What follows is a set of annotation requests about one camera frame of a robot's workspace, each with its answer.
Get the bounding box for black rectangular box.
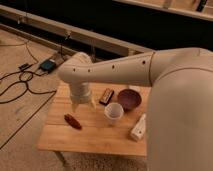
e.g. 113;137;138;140
99;88;114;105

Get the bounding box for black floor cables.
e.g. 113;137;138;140
0;39;58;105

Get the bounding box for red-brown oblong object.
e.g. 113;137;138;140
64;114;82;130

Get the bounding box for blue power adapter box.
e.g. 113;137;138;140
39;59;56;73

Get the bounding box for wooden table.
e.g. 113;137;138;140
38;82;150;156

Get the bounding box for white plastic bottle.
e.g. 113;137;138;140
130;114;146;141

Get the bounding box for small black connector box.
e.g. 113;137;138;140
18;63;30;71

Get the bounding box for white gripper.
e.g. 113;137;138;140
69;83;96;112

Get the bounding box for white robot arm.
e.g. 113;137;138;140
59;48;213;171

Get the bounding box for long wooden beam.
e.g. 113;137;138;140
0;5;151;56

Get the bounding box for dark red bowl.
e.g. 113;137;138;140
117;89;142;110

